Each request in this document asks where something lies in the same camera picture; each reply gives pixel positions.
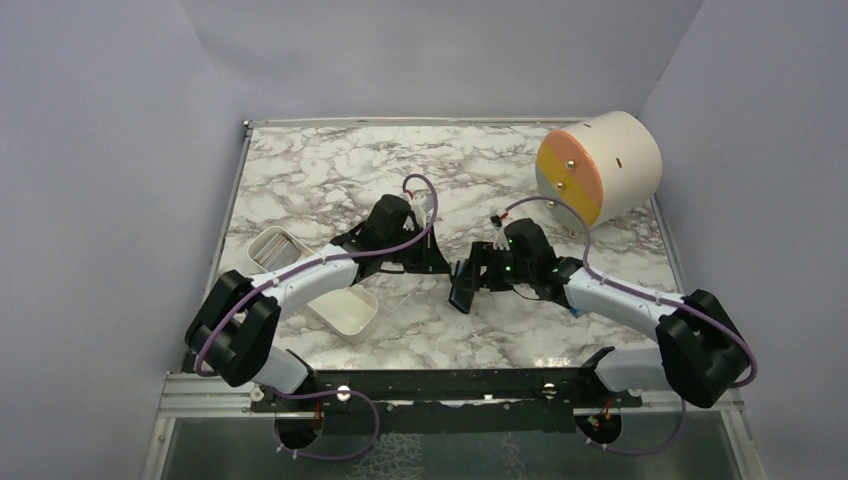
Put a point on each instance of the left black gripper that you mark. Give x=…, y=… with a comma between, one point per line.
x=430, y=259

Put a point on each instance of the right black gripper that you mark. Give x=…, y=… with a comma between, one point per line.
x=484, y=253

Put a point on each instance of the black card holder blue sleeves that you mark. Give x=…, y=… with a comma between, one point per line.
x=465, y=283

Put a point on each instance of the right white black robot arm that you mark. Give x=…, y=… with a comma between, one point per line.
x=696, y=350

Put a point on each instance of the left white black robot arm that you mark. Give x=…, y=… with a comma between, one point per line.
x=232, y=334

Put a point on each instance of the stack of credit cards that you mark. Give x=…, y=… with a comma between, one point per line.
x=277, y=252

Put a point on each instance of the white plastic tray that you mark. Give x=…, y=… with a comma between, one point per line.
x=324, y=289

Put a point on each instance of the cream cylinder drum colored face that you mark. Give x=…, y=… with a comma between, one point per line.
x=602, y=167

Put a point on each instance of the aluminium table frame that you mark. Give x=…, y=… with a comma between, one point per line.
x=318, y=178

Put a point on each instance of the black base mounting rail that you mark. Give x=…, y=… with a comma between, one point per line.
x=348, y=402

